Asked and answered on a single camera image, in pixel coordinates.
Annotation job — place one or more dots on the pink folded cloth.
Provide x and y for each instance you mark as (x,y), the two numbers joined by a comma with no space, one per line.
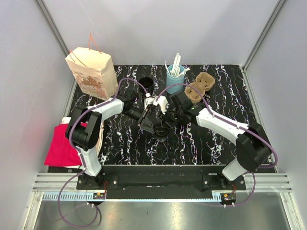
(61,153)

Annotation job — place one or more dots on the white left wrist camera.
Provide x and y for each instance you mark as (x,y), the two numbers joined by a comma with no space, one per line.
(148,100)

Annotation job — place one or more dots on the stack of black cups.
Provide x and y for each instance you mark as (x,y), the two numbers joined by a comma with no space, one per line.
(148,84)

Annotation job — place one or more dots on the left aluminium frame post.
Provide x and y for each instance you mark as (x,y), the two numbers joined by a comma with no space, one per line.
(52,26)

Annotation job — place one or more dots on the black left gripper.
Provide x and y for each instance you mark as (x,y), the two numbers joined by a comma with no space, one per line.
(145,122)

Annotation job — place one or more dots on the brown pulp cup carrier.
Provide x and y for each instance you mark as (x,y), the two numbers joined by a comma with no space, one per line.
(203,83)

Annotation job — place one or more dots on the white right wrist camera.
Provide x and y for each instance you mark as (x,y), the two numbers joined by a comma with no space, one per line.
(162,102)

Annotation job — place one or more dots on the black paper coffee cup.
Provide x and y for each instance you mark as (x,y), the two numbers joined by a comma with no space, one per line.
(162,138)

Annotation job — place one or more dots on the printed paper takeout bag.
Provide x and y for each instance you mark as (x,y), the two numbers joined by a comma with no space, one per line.
(93,71)

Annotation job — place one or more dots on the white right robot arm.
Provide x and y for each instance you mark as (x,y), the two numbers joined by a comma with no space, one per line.
(252,144)

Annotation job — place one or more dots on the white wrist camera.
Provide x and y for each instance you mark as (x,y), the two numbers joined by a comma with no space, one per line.
(148,100)
(162,102)

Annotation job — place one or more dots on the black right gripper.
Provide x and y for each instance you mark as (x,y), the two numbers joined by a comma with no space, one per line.
(171,124)

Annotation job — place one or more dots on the light blue straw holder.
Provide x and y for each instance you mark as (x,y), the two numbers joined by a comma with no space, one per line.
(170,80)

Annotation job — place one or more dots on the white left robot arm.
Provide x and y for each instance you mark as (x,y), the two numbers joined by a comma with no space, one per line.
(85,123)

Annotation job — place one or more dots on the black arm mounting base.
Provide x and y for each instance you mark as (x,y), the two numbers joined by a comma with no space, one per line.
(160,182)

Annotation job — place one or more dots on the right aluminium frame post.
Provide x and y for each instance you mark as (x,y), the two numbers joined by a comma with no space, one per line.
(270,22)

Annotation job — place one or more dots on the aluminium frame post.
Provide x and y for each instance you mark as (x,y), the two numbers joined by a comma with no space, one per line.
(52,26)
(270,22)

